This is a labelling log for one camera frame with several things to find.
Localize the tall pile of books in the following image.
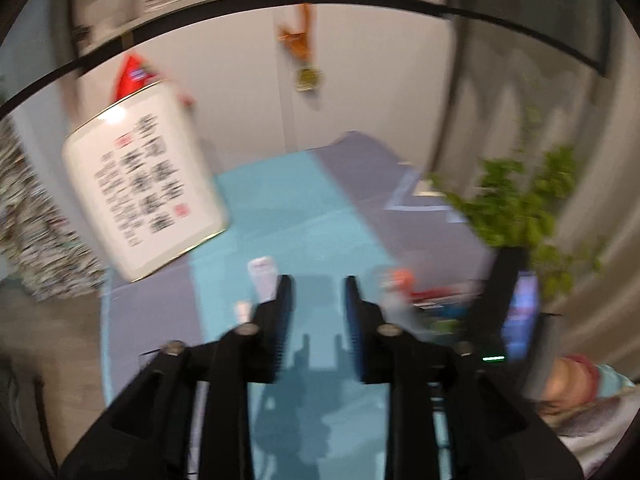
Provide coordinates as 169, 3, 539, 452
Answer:
0, 115, 108, 301

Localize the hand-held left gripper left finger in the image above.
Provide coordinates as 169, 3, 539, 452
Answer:
57, 274, 293, 480

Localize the framed calligraphy board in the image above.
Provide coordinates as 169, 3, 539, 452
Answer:
61, 80, 231, 283

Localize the green potted plant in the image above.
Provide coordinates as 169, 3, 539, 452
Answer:
430, 105, 606, 301

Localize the glass cabinet door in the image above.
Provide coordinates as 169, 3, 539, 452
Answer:
450, 0, 616, 77

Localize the orange highlighter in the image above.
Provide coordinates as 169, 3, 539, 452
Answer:
390, 267, 416, 291

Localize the teal and grey tablecloth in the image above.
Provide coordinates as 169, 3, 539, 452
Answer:
100, 131, 501, 480

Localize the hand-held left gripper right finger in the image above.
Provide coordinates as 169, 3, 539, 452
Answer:
342, 275, 586, 480

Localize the red pyramid hanging ornament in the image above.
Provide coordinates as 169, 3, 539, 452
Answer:
112, 54, 196, 108

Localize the gold medal with striped ribbon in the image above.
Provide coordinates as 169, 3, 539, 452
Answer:
277, 4, 321, 93

